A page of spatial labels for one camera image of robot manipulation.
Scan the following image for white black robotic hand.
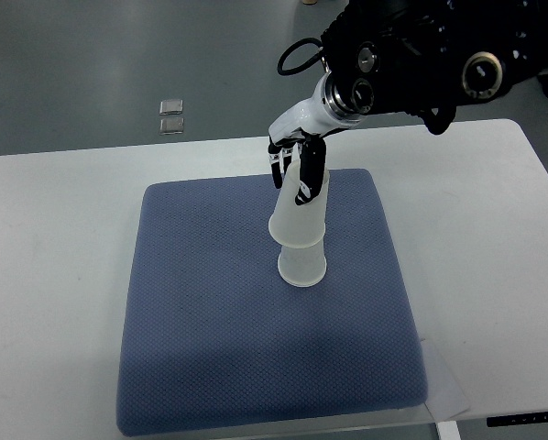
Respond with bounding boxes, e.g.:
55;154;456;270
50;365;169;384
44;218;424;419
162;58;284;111
268;72;364;205

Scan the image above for white paper cup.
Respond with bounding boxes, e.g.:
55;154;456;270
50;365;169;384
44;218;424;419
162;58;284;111
269;159;330;248
278;240;327;288

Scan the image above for upper metal floor plate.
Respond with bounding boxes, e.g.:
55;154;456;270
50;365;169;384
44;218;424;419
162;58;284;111
159;98;183;116

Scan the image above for white paper cup on mat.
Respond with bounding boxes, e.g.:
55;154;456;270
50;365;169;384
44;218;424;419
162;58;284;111
278;240;327;288

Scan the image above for blue textured cushion mat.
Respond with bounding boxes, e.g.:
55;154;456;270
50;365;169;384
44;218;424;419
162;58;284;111
116;169;428;436

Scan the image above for black table control panel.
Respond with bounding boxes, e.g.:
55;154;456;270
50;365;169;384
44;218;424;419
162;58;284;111
486;412;548;428

